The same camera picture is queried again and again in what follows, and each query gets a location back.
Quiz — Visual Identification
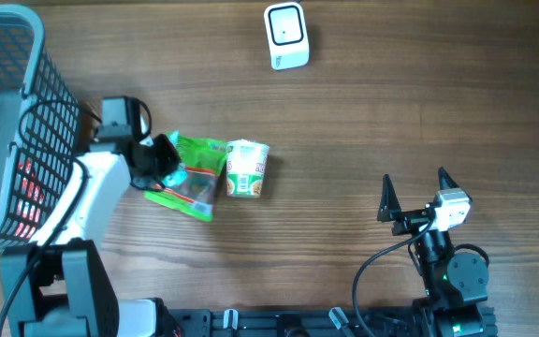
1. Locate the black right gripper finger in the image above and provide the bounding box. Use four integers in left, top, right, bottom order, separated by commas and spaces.
377, 174, 401, 222
437, 167, 473, 202

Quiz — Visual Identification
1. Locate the green snack bag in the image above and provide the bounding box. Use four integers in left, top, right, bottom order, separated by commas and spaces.
144, 130, 226, 222

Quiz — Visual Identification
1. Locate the cup noodles container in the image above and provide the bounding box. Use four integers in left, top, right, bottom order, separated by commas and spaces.
226, 139, 270, 198

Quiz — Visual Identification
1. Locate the light blue candy packet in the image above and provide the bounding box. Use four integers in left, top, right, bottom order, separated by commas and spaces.
162, 163, 188, 188

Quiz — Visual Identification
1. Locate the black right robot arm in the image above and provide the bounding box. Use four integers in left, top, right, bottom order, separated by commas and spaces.
377, 168, 498, 337

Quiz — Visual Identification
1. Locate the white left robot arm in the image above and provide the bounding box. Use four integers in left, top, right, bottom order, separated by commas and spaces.
0, 96, 183, 336

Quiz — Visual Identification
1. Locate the white barcode scanner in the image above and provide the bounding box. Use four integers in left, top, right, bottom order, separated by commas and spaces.
264, 2, 310, 71

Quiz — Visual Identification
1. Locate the dark grey plastic basket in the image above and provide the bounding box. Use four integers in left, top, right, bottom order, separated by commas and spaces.
0, 5, 81, 251

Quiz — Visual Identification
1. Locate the black right camera cable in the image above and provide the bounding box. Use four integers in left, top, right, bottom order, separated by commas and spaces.
352, 219, 439, 337

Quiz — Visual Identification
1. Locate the black camera cable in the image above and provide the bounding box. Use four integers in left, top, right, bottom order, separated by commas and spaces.
0, 98, 153, 337
352, 219, 439, 337

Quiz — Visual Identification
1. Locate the black left camera cable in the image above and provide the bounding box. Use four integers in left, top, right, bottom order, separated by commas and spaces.
0, 98, 153, 337

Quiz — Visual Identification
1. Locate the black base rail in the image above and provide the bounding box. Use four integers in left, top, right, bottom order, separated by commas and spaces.
166, 306, 499, 337

